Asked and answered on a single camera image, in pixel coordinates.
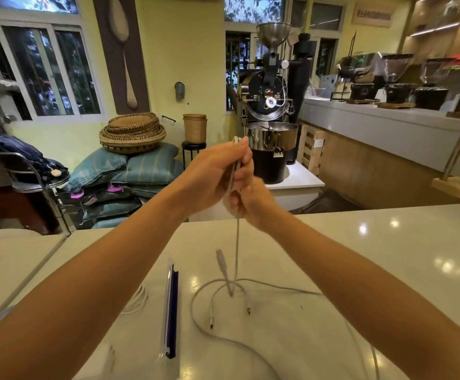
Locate person's left hand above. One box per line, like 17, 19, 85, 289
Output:
176, 137, 255, 218

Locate person's right hand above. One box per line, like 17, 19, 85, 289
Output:
223, 176, 283, 234

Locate white multi-head charging cable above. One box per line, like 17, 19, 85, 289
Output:
190, 136, 381, 380

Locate person's left forearm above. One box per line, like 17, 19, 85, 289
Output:
0, 185, 194, 380

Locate person's right forearm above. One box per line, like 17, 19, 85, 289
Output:
267, 209, 460, 380

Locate steel cooling drum black base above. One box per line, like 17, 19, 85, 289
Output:
244, 121, 299, 185

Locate black round stool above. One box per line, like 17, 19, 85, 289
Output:
181, 141, 207, 170

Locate tall cylindrical woven basket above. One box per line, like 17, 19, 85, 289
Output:
183, 113, 208, 145

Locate white platform block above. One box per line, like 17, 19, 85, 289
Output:
188, 161, 326, 223

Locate wooden pallet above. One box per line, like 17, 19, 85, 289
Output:
296, 124, 328, 177

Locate black coffee roaster machine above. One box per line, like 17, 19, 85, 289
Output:
237, 22, 314, 124

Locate large flat woven basket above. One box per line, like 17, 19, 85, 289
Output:
99, 125, 167, 155

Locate window behind roaster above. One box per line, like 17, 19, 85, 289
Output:
224, 0, 287, 116

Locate small flat woven basket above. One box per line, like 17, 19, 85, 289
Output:
107, 112, 160, 135

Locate dark sack with pink tag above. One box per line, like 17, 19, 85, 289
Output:
80, 189, 144, 223

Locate clear bag with blue zip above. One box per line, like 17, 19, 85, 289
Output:
157, 258, 181, 380

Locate grey and wood bar counter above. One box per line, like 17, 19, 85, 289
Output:
298, 96, 460, 211

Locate dark framed window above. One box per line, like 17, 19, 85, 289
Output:
289, 0, 346, 77

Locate black coffee grinder clear hopper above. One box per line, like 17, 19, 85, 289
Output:
414, 57, 457, 111
376, 52, 416, 106

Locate metal chair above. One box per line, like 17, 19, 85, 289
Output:
0, 149, 73, 236

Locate white framed sliding window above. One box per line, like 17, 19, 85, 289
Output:
0, 19, 107, 124

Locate blue clothing pile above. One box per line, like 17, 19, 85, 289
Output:
0, 134, 69, 183

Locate coiled white cable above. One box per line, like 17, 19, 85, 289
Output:
121, 285, 148, 315

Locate wall hanging with wooden spoon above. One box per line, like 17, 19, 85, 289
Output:
91, 0, 151, 115

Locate wooden wall sign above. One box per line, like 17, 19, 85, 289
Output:
351, 1, 397, 28

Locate lit wooden wall shelves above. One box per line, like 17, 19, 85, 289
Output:
397, 0, 460, 64

